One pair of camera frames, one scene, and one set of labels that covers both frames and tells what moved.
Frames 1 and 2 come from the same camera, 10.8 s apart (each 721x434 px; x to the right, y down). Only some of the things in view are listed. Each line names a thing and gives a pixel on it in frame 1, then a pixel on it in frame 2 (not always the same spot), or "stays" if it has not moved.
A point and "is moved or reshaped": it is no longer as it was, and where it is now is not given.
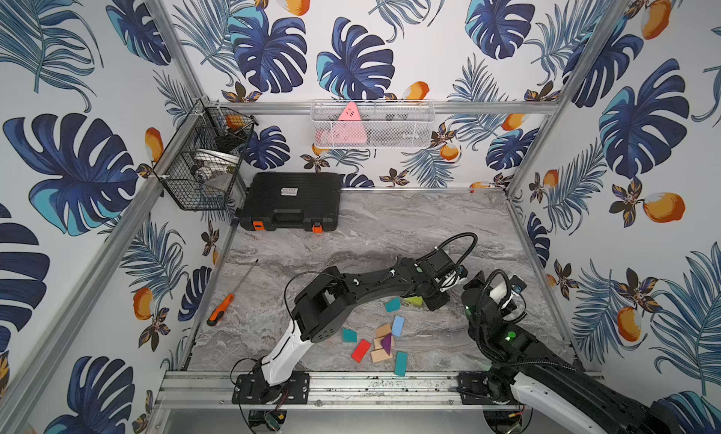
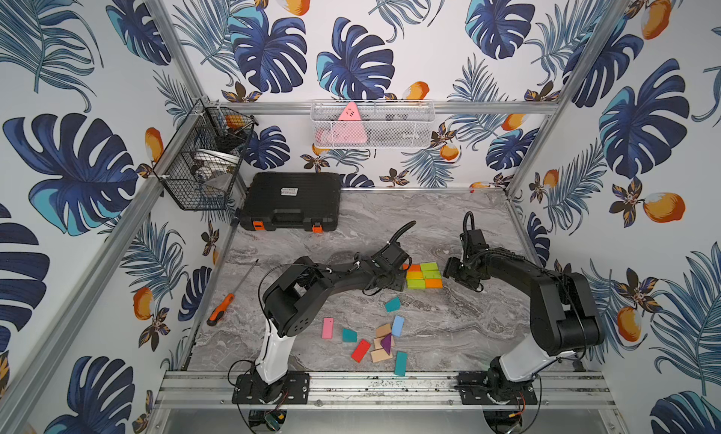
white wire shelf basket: (386, 124) stays
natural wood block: (379, 355) stays
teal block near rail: (401, 363) stays
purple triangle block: (386, 343) stays
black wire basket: (198, 169) stays
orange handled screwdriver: (215, 317) stays
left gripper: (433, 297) to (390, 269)
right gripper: (477, 285) to (450, 271)
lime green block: (415, 300) is moved or reshaped
